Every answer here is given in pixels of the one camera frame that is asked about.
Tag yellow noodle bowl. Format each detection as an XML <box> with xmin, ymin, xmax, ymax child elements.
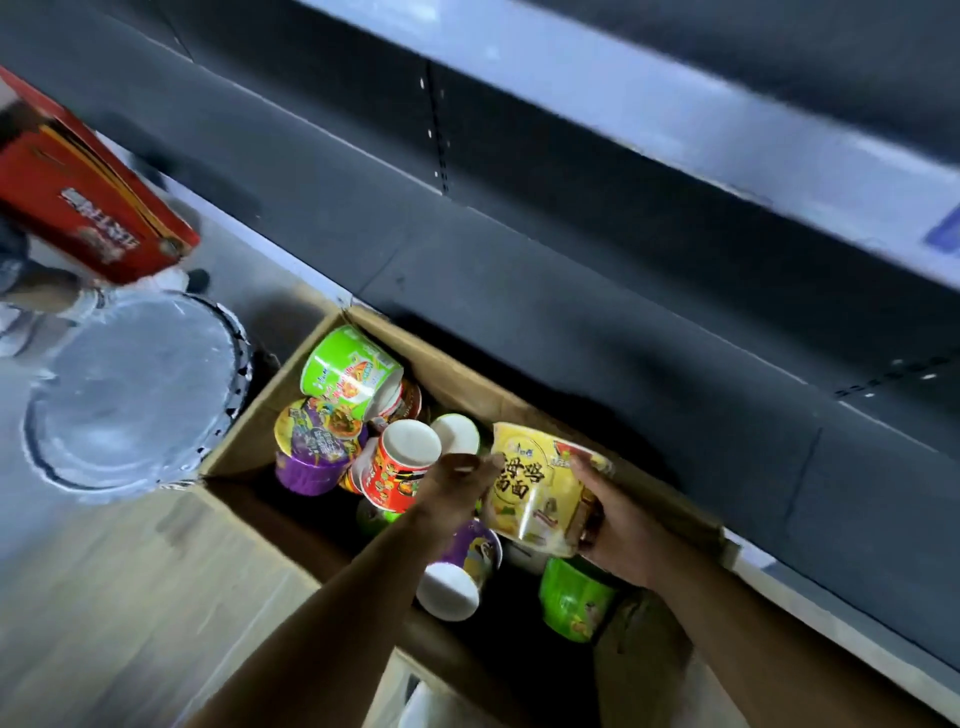
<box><xmin>483</xmin><ymin>422</ymin><xmax>615</xmax><ymax>560</ymax></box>

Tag person's left hand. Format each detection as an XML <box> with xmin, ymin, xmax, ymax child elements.
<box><xmin>416</xmin><ymin>452</ymin><xmax>506</xmax><ymax>543</ymax></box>

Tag person's right forearm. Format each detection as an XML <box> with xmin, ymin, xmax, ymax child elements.
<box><xmin>648</xmin><ymin>551</ymin><xmax>946</xmax><ymax>728</ymax></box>

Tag noodle bowls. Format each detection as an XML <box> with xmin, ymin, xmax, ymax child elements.
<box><xmin>273</xmin><ymin>323</ymin><xmax>624</xmax><ymax>645</ymax></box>

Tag brown cardboard box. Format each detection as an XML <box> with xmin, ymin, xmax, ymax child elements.
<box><xmin>198</xmin><ymin>303</ymin><xmax>740</xmax><ymax>728</ymax></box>

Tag blue price tag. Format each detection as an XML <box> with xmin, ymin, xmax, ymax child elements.
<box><xmin>922</xmin><ymin>202</ymin><xmax>960</xmax><ymax>256</ymax></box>

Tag red orange package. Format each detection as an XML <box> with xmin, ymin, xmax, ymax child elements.
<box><xmin>0</xmin><ymin>65</ymin><xmax>202</xmax><ymax>285</ymax></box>

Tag dark metal store shelving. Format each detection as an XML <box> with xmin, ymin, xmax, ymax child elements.
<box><xmin>0</xmin><ymin>0</ymin><xmax>960</xmax><ymax>721</ymax></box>

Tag person's white trousers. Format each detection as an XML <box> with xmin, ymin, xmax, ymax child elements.
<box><xmin>397</xmin><ymin>678</ymin><xmax>481</xmax><ymax>728</ymax></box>

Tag person's left forearm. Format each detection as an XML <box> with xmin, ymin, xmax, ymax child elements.
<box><xmin>187</xmin><ymin>509</ymin><xmax>451</xmax><ymax>728</ymax></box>

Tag person's right hand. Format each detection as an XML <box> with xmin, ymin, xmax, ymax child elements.
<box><xmin>569</xmin><ymin>453</ymin><xmax>678</xmax><ymax>592</ymax></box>

